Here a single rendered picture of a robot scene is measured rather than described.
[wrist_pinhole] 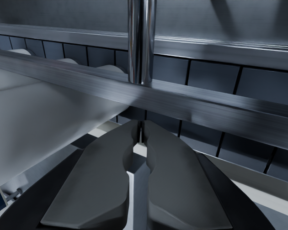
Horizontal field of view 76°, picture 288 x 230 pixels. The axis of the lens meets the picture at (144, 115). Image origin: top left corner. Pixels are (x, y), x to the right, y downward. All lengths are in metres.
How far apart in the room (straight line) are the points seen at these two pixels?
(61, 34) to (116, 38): 0.08
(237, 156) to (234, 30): 0.11
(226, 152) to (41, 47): 0.25
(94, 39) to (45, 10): 0.15
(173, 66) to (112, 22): 0.12
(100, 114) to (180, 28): 0.12
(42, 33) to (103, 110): 0.16
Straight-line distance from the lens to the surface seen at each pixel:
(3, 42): 0.37
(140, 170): 0.27
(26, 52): 0.30
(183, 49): 0.16
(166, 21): 0.22
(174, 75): 0.17
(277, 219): 0.29
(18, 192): 0.67
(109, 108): 0.16
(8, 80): 0.19
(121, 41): 0.19
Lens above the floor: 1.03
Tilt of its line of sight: 51 degrees down
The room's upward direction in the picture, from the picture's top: 127 degrees counter-clockwise
